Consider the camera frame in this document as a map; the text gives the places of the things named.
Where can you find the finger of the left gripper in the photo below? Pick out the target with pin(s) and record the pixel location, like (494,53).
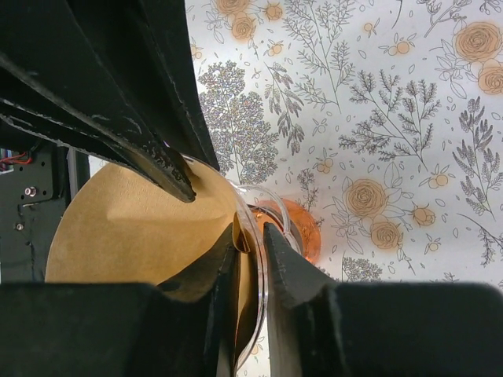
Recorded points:
(145,46)
(54,86)

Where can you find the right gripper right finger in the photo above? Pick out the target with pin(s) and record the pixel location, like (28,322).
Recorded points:
(319,327)

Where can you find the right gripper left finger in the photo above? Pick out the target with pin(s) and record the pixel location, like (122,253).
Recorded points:
(184,326)

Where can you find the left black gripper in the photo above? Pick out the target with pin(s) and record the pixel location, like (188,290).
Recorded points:
(38,181)

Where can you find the brown paper coffee filter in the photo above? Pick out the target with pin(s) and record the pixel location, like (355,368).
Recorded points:
(120,227)

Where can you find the orange glass carafe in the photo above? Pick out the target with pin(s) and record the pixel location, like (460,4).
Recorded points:
(299,223)

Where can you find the clear glass dripper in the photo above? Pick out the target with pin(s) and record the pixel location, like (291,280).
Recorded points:
(249,207)

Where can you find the floral table mat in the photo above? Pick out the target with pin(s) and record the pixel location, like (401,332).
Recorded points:
(383,119)

